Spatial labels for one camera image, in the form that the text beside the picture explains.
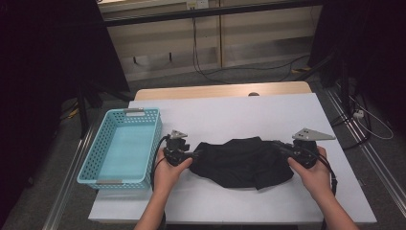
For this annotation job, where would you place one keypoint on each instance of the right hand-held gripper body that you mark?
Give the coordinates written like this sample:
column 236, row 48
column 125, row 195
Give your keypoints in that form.
column 303, row 150

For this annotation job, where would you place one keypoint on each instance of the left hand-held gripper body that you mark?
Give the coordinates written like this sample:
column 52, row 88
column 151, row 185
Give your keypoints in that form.
column 176, row 150

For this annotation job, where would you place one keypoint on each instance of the black pants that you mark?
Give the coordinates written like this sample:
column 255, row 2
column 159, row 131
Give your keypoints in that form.
column 239, row 163

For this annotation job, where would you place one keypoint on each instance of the light blue plastic basket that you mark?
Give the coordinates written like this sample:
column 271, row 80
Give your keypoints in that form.
column 124, row 153

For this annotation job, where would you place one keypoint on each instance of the person's left hand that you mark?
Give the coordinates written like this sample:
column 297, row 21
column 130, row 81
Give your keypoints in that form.
column 167, row 179

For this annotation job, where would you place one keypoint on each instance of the person's right hand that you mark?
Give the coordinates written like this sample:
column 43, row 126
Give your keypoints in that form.
column 314, row 182

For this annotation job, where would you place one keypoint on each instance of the wooden table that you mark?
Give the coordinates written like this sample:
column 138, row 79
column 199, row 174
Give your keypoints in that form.
column 191, row 92

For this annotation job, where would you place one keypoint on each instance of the dark round table grommet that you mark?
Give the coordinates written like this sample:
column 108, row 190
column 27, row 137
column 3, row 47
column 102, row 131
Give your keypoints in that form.
column 253, row 94

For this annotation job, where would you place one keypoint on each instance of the white plug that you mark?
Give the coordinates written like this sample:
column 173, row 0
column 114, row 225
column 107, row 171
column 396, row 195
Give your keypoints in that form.
column 358, row 114

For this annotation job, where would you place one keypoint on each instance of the black metal stand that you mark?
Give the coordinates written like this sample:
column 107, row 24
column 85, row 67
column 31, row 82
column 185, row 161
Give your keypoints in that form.
column 344, row 86
column 83, row 118

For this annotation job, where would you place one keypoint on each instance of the beige cabinet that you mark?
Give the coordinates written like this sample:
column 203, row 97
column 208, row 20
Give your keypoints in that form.
column 255, row 38

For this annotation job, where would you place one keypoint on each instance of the black curtain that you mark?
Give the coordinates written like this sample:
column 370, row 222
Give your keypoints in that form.
column 38, row 64
column 376, row 48

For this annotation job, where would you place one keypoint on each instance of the black horizontal bar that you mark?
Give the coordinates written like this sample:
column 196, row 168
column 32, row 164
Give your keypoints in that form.
column 207, row 12

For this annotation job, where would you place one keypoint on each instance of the aluminium floor rail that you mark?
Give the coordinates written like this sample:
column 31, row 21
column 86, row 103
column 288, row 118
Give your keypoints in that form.
column 376, row 159
column 68, row 182

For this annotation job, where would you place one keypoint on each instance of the white wall socket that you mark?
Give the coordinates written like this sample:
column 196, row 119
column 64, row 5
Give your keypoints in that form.
column 198, row 4

